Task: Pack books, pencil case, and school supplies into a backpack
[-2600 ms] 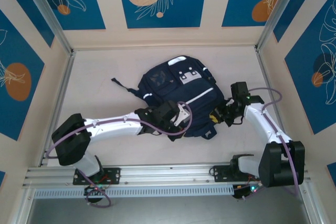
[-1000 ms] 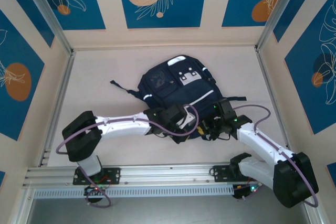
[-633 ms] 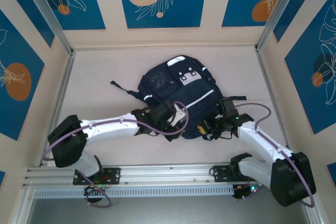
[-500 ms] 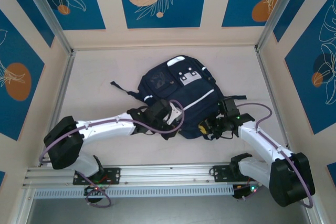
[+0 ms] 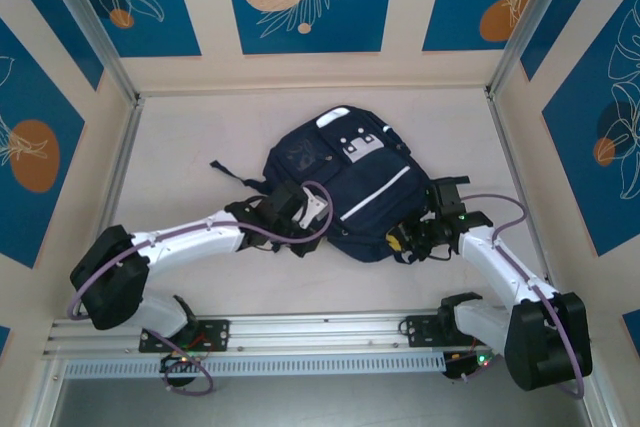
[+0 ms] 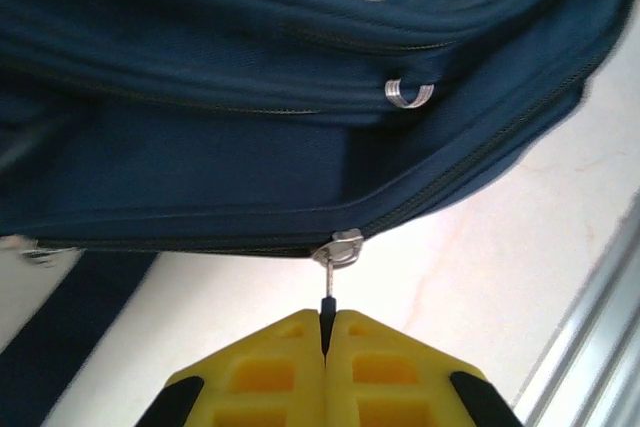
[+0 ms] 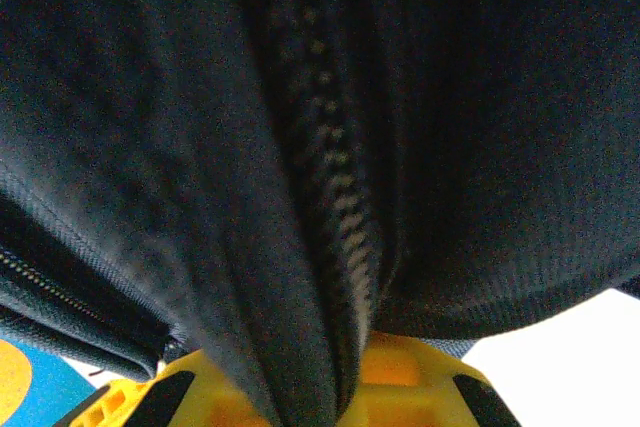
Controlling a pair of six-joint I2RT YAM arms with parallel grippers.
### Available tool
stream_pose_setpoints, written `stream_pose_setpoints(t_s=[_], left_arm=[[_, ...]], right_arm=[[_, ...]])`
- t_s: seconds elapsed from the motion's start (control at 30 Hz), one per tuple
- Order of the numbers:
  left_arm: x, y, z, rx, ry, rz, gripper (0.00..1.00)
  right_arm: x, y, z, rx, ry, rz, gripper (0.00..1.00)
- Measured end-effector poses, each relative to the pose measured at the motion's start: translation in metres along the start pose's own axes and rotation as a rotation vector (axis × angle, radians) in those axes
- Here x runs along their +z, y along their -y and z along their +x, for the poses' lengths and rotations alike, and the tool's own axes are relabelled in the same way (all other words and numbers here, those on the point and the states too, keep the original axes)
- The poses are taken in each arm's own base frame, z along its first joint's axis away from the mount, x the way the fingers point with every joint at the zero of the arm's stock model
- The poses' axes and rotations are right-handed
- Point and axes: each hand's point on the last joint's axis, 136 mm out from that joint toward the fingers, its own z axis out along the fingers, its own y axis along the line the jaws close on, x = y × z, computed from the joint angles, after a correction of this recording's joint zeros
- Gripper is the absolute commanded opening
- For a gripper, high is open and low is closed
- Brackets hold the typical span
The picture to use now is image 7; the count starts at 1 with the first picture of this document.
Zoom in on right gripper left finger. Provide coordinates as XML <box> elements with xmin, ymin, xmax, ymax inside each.
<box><xmin>117</xmin><ymin>349</ymin><xmax>274</xmax><ymax>427</ymax></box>

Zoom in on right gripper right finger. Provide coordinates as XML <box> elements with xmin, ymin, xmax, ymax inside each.
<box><xmin>344</xmin><ymin>331</ymin><xmax>524</xmax><ymax>427</ymax></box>

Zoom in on navy blue backpack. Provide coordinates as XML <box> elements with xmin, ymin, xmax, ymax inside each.
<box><xmin>0</xmin><ymin>0</ymin><xmax>640</xmax><ymax>427</ymax></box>

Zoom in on blue poster large orange circle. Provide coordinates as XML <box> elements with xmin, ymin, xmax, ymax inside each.
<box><xmin>0</xmin><ymin>336</ymin><xmax>104</xmax><ymax>427</ymax></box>

